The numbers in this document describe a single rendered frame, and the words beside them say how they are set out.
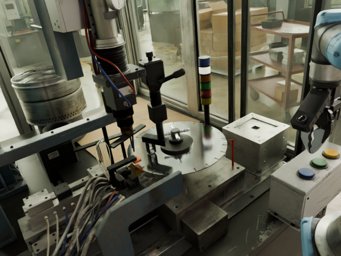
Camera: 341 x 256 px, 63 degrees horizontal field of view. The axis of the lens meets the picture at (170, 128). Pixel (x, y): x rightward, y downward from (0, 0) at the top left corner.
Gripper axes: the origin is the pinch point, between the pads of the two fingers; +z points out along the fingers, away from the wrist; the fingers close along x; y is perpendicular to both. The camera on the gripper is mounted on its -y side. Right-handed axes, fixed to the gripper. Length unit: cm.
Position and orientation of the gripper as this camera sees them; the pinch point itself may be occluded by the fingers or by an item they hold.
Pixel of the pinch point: (309, 150)
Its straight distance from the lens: 85.2
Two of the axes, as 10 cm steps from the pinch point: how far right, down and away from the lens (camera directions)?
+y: 8.0, -3.5, 4.8
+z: 1.1, 8.8, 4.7
